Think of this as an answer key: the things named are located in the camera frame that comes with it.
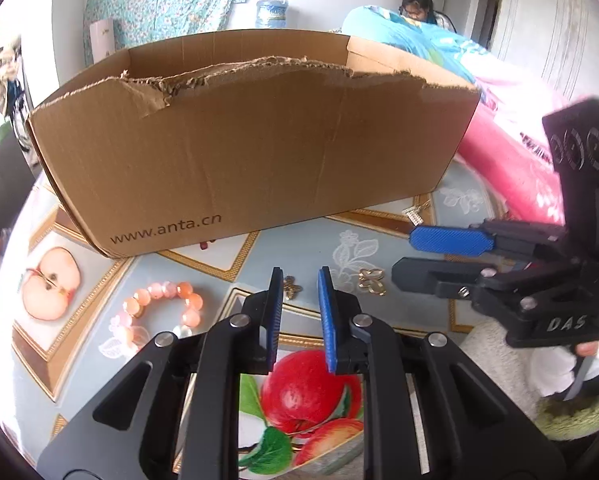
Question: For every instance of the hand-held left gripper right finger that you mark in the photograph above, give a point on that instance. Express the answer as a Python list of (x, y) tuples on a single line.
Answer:
[(327, 320)]

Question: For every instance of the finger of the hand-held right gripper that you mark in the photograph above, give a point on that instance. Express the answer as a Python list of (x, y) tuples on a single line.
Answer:
[(449, 239), (429, 275)]

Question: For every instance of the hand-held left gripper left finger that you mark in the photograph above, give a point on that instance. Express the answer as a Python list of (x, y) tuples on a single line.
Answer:
[(277, 305)]

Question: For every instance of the gold butterfly charm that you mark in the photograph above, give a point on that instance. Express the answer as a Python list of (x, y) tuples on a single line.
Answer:
[(292, 288)]

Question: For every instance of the silver charm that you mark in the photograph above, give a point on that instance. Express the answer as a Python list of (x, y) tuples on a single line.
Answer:
[(415, 214)]

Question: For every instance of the gold swirl brooch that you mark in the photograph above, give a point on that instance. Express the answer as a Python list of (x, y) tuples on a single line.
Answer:
[(371, 285)]

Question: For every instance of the brown cardboard box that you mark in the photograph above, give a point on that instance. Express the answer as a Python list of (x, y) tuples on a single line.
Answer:
[(254, 160)]

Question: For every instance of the person's right hand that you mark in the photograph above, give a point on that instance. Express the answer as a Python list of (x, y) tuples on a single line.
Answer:
[(585, 349)]

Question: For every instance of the fruit printed tablecloth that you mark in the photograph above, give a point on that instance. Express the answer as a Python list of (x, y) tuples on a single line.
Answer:
[(329, 255)]

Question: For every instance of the pink bedding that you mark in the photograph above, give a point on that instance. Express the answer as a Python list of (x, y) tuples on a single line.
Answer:
[(504, 160)]

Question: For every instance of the white panelled door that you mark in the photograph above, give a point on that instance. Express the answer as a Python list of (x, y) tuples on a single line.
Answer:
[(539, 20)]

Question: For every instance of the blue printed blanket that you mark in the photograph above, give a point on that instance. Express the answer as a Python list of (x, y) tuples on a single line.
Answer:
[(409, 35)]

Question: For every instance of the blue water jug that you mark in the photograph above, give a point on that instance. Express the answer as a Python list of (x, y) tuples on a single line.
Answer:
[(272, 14)]

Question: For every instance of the dark grey table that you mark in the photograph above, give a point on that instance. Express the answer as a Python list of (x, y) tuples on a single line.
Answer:
[(2, 185)]

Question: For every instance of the wheelchair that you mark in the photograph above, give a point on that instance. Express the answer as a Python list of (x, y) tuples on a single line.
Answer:
[(17, 110)]

